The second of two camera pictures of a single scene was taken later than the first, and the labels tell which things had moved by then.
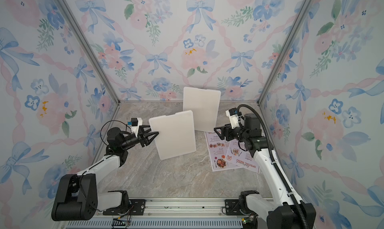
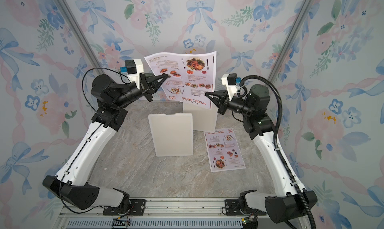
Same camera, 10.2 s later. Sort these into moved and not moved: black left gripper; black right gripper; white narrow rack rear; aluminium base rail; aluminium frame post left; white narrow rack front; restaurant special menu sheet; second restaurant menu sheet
Moved: black right gripper; restaurant special menu sheet; black left gripper
Not moved: aluminium base rail; white narrow rack rear; white narrow rack front; second restaurant menu sheet; aluminium frame post left
